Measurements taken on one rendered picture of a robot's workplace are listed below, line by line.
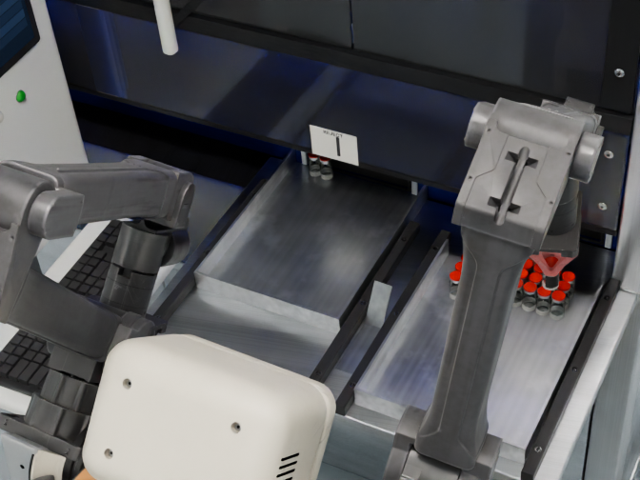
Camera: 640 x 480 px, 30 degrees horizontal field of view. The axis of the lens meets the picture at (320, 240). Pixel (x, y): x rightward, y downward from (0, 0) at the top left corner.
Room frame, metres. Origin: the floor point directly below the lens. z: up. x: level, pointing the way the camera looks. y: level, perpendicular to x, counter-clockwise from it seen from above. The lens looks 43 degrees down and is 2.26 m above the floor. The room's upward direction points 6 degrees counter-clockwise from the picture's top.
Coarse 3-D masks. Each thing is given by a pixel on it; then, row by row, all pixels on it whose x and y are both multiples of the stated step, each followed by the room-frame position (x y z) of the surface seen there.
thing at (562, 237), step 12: (564, 204) 1.05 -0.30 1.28; (576, 204) 1.07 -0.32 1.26; (564, 216) 1.06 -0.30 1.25; (576, 216) 1.07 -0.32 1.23; (552, 228) 1.06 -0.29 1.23; (564, 228) 1.06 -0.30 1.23; (576, 228) 1.07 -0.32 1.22; (552, 240) 1.05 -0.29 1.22; (564, 240) 1.05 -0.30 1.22; (576, 240) 1.05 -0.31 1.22; (564, 252) 1.03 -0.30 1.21; (576, 252) 1.03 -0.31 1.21
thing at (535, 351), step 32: (448, 256) 1.38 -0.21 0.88; (416, 288) 1.28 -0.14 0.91; (448, 288) 1.31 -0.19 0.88; (416, 320) 1.25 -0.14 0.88; (448, 320) 1.24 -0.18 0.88; (512, 320) 1.23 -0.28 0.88; (544, 320) 1.22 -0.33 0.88; (576, 320) 1.21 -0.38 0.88; (384, 352) 1.17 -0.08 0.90; (416, 352) 1.18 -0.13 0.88; (512, 352) 1.16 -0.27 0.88; (544, 352) 1.16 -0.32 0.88; (384, 384) 1.13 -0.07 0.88; (416, 384) 1.12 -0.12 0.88; (512, 384) 1.10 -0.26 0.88; (544, 384) 1.10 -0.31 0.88; (512, 416) 1.05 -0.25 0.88; (544, 416) 1.03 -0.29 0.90; (512, 448) 0.97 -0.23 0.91
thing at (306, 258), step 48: (288, 192) 1.58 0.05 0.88; (336, 192) 1.56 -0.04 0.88; (384, 192) 1.55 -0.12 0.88; (240, 240) 1.47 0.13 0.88; (288, 240) 1.46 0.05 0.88; (336, 240) 1.44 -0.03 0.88; (384, 240) 1.43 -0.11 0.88; (240, 288) 1.32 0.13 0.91; (288, 288) 1.34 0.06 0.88; (336, 288) 1.33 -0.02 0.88
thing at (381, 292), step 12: (372, 288) 1.28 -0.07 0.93; (384, 288) 1.27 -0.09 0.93; (372, 300) 1.27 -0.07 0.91; (384, 300) 1.26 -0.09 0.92; (372, 312) 1.26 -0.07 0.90; (384, 312) 1.25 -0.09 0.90; (372, 324) 1.25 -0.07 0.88; (360, 336) 1.23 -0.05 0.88; (372, 336) 1.22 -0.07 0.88; (360, 348) 1.20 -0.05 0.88; (348, 360) 1.18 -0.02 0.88; (360, 360) 1.18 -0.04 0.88; (348, 372) 1.16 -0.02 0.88
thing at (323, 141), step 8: (312, 128) 1.54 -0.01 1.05; (320, 128) 1.54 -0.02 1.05; (312, 136) 1.54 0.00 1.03; (320, 136) 1.54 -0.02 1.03; (328, 136) 1.53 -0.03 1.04; (336, 136) 1.52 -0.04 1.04; (344, 136) 1.51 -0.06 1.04; (352, 136) 1.51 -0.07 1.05; (312, 144) 1.54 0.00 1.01; (320, 144) 1.54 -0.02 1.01; (328, 144) 1.53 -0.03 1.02; (344, 144) 1.51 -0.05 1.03; (352, 144) 1.51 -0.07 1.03; (312, 152) 1.55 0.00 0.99; (320, 152) 1.54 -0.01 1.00; (328, 152) 1.53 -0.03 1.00; (336, 152) 1.52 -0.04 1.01; (344, 152) 1.51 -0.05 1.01; (352, 152) 1.51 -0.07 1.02; (344, 160) 1.51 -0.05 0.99; (352, 160) 1.51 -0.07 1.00
